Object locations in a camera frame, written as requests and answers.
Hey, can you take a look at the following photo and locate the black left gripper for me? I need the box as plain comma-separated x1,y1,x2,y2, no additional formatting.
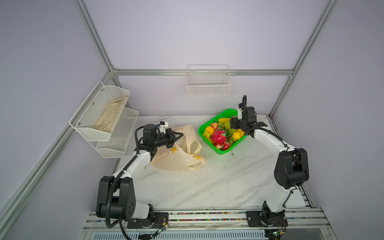
153,128,183,149

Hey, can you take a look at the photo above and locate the yellow fake lemon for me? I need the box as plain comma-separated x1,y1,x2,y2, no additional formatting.
232,131,242,142

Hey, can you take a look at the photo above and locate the cream banana print plastic bag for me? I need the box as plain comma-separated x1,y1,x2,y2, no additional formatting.
151,125,207,171

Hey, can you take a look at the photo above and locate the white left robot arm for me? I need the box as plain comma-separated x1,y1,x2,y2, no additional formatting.
96,122,184,229

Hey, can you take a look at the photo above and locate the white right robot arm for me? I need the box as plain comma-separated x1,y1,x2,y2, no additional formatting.
230,95,309,227

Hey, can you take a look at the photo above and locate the yellow fake banana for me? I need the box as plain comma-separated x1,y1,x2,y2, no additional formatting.
218,118,231,124

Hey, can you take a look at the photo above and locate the yellow fake orange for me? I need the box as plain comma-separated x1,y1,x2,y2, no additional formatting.
205,126,215,136

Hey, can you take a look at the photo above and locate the fake peach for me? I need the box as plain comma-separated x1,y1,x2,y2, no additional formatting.
211,122,219,131

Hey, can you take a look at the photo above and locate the pink fake dragon fruit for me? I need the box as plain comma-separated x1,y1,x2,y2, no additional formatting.
213,130,227,145

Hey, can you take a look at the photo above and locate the green plastic fruit basket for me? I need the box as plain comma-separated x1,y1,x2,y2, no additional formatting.
198,109,246,155

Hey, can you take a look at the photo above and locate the lower white mesh shelf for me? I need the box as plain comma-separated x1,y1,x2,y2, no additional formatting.
96,108,139,159

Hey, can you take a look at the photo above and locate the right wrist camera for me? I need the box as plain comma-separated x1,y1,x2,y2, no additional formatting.
238,103,243,120

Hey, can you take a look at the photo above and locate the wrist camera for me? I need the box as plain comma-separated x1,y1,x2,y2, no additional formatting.
156,121,169,134
238,103,243,120

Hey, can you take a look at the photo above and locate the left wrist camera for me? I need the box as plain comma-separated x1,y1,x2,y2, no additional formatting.
156,121,169,134

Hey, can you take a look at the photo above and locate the white wire wall basket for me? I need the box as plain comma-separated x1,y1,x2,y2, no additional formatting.
187,65,232,97

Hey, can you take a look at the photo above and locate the white mesh wall shelf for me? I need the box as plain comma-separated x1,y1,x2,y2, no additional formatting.
69,82,130,142

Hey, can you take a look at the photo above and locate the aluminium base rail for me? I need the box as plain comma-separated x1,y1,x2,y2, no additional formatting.
78,208,338,240

